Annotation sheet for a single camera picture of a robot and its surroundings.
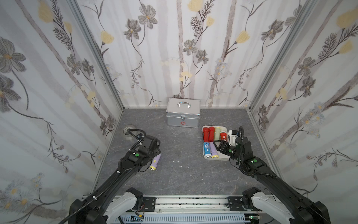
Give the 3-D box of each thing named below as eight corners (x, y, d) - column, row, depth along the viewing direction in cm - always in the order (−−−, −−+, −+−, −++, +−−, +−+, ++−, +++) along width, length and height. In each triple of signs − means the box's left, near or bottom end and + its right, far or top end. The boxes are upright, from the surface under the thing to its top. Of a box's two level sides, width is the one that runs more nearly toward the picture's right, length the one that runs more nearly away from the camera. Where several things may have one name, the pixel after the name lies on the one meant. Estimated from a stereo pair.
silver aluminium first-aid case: (168, 128, 110) (166, 114, 97) (170, 105, 127) (168, 91, 114) (199, 128, 110) (202, 114, 97) (197, 105, 127) (199, 91, 114)
